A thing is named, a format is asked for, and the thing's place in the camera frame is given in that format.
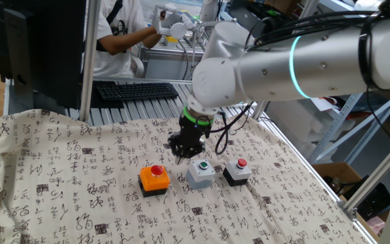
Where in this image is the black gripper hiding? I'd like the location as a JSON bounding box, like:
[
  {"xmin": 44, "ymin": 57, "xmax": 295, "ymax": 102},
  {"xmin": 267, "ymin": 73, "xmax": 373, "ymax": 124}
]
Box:
[{"xmin": 167, "ymin": 115, "xmax": 215, "ymax": 166}]

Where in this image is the grey box green button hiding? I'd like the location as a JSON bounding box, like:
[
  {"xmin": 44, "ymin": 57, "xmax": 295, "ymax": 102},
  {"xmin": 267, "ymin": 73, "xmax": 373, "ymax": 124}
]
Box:
[{"xmin": 185, "ymin": 159, "xmax": 217, "ymax": 190}]

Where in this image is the orange box big red button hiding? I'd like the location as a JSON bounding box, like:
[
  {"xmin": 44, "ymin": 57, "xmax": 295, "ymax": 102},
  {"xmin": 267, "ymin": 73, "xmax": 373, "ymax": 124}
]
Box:
[{"xmin": 137, "ymin": 165, "xmax": 171, "ymax": 199}]

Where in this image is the white black box red button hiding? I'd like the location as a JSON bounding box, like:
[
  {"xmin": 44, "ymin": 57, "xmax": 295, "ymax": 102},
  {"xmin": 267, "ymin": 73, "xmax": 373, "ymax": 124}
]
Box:
[{"xmin": 222, "ymin": 157, "xmax": 253, "ymax": 187}]

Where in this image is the bare person forearm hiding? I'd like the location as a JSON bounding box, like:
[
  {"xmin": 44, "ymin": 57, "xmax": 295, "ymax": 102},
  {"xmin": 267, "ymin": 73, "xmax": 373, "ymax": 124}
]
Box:
[
  {"xmin": 142, "ymin": 32, "xmax": 163, "ymax": 49},
  {"xmin": 96, "ymin": 26, "xmax": 158, "ymax": 56}
]

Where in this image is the black computer keyboard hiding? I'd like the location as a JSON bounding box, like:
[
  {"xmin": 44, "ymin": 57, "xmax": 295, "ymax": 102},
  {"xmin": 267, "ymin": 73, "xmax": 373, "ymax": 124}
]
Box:
[{"xmin": 96, "ymin": 82, "xmax": 179, "ymax": 101}]

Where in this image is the aluminium cross bar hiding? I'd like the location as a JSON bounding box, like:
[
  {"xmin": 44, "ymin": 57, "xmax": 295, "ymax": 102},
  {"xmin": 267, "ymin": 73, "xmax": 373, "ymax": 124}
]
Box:
[{"xmin": 93, "ymin": 77, "xmax": 194, "ymax": 85}]

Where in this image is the grey metal workbench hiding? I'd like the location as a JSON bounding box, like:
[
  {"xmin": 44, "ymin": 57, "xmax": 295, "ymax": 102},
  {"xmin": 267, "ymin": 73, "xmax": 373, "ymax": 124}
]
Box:
[{"xmin": 139, "ymin": 42, "xmax": 209, "ymax": 81}]

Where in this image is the black desk mat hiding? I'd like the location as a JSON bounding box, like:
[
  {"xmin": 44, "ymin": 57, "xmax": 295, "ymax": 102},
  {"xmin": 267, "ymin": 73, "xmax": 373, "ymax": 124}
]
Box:
[{"xmin": 89, "ymin": 80, "xmax": 125, "ymax": 109}]

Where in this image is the beige calligraphy print tablecloth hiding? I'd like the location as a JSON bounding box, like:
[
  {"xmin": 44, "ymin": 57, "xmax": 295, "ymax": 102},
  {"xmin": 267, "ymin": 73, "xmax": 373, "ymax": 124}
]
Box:
[{"xmin": 0, "ymin": 108, "xmax": 372, "ymax": 244}]

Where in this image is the person in white t-shirt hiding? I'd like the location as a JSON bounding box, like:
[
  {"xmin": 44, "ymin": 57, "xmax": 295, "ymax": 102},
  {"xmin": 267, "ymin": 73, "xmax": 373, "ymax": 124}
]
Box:
[{"xmin": 93, "ymin": 0, "xmax": 150, "ymax": 79}]

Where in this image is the brown cardboard box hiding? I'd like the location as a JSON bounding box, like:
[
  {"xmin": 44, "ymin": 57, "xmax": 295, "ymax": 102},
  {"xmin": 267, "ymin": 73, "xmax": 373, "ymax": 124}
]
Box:
[{"xmin": 311, "ymin": 161, "xmax": 390, "ymax": 244}]

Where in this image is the black equipment case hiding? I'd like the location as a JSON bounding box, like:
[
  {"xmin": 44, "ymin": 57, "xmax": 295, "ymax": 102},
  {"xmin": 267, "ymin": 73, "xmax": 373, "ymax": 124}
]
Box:
[{"xmin": 228, "ymin": 0, "xmax": 301, "ymax": 35}]

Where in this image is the black computer monitor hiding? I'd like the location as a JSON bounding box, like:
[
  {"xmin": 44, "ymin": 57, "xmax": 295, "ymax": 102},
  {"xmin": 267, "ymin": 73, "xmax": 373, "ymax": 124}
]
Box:
[{"xmin": 0, "ymin": 0, "xmax": 87, "ymax": 110}]

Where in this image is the black plastic box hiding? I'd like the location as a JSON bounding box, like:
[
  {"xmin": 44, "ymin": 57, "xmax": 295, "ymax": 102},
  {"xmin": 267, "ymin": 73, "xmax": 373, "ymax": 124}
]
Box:
[{"xmin": 342, "ymin": 174, "xmax": 390, "ymax": 221}]

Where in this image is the pink packet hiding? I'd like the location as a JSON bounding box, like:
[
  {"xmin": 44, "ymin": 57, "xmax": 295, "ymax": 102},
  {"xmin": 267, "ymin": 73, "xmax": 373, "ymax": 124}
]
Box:
[{"xmin": 366, "ymin": 216, "xmax": 387, "ymax": 235}]

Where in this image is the grey metal shelf rack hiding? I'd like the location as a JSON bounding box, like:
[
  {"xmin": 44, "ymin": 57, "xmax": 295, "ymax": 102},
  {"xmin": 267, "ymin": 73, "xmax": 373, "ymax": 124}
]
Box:
[{"xmin": 296, "ymin": 0, "xmax": 390, "ymax": 165}]

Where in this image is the white plastic bag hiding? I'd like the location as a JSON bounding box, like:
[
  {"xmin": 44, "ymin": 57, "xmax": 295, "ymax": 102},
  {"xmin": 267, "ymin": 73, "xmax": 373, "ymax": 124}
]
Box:
[{"xmin": 353, "ymin": 0, "xmax": 385, "ymax": 11}]

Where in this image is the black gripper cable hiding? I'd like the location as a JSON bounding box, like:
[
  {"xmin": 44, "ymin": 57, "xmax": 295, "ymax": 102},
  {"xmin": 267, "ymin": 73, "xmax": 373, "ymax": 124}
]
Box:
[{"xmin": 208, "ymin": 103, "xmax": 253, "ymax": 156}]

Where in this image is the white teleoperation handle device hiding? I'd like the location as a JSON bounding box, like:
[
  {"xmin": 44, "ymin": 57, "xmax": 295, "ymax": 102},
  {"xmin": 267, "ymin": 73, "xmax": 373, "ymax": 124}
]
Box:
[{"xmin": 151, "ymin": 3, "xmax": 199, "ymax": 40}]

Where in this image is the aluminium table frame rail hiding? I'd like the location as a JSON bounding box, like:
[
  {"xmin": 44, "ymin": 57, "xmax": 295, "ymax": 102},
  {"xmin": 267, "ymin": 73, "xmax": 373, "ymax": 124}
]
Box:
[{"xmin": 259, "ymin": 117, "xmax": 381, "ymax": 244}]

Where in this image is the black cable bundle on arm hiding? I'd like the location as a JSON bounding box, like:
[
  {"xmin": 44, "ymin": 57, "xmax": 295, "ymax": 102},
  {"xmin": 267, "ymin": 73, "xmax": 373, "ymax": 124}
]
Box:
[{"xmin": 244, "ymin": 0, "xmax": 390, "ymax": 91}]

